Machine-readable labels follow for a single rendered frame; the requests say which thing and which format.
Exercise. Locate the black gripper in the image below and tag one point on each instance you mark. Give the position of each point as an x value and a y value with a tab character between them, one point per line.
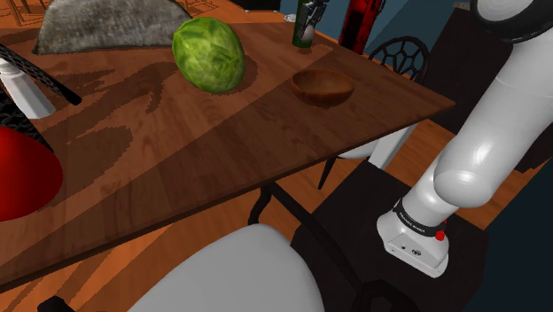
312	10

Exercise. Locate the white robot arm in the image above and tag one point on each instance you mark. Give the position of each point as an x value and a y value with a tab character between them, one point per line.
488	142

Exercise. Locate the green bottle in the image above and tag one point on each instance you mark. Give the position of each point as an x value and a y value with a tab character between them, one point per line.
298	36

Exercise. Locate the red and black object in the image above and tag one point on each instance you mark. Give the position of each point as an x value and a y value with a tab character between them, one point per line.
356	24

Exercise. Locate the brown wooden bowl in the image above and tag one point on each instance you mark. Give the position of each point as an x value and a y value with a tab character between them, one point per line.
322	88

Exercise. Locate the green cabbage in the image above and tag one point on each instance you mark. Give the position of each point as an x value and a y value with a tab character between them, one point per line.
209	54

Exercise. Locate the black lattice chair white seat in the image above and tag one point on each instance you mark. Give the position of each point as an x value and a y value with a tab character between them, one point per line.
358	152
233	276
43	76

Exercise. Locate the wooden table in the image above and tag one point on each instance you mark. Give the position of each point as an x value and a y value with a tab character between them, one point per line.
181	142

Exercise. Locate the black robot stand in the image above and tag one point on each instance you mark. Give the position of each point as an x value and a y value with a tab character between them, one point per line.
367	194

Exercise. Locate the red round object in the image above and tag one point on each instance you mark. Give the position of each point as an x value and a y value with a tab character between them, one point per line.
24	173

